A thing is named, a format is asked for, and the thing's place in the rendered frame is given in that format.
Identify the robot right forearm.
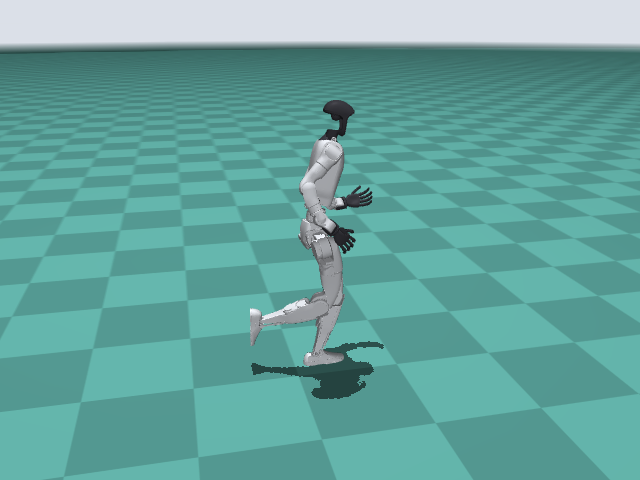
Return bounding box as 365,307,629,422
302,182,336,233

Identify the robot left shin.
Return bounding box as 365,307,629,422
312,294,345,356

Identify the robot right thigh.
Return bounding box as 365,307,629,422
310,231,343,313

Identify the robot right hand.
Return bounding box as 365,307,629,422
322,219,356,254

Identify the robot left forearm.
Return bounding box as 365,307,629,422
325,197,344,210

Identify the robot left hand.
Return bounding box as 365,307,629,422
336,186,373,210

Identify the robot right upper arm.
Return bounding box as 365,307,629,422
299,143,343,196

